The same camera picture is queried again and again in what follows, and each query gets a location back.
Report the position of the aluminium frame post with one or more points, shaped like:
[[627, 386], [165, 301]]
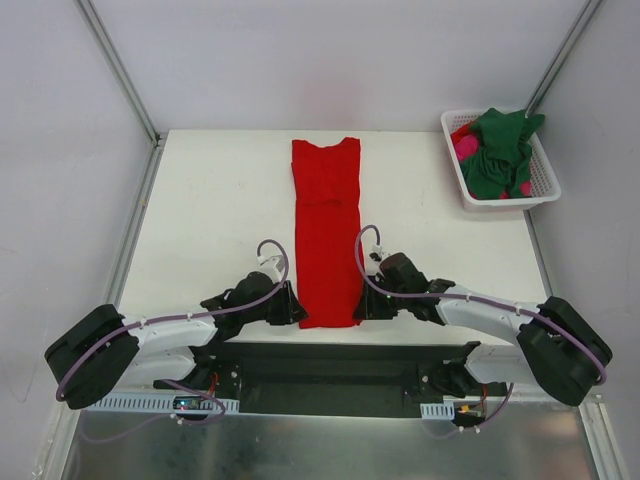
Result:
[[580, 25], [97, 28]]

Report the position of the green t-shirt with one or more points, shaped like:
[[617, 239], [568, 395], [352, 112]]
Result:
[[500, 168]]

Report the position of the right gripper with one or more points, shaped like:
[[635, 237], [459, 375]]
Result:
[[371, 302]]

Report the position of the white cable duct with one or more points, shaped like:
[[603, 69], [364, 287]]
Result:
[[443, 411], [163, 403]]

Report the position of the red t-shirt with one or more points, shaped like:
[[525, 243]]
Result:
[[327, 220]]

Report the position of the left white cable duct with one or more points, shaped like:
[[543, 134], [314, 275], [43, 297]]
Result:
[[163, 403]]

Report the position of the pink garment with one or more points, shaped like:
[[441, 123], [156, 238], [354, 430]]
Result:
[[466, 142]]

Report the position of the right white cable duct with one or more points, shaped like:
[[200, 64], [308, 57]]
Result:
[[443, 411]]

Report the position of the left aluminium frame post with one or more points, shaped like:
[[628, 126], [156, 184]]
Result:
[[97, 28]]

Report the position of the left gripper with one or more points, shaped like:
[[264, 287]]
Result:
[[288, 304]]

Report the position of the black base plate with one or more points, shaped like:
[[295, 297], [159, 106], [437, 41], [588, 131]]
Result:
[[334, 380]]

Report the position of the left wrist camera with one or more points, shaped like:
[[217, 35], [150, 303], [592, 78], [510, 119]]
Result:
[[272, 266]]

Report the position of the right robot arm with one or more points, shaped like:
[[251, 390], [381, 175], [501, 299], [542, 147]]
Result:
[[547, 344]]

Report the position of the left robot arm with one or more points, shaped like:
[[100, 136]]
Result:
[[107, 350]]

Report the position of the white plastic basket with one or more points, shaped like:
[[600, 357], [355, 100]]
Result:
[[544, 186]]

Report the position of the right aluminium frame post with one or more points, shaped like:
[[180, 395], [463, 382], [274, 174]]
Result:
[[580, 25]]

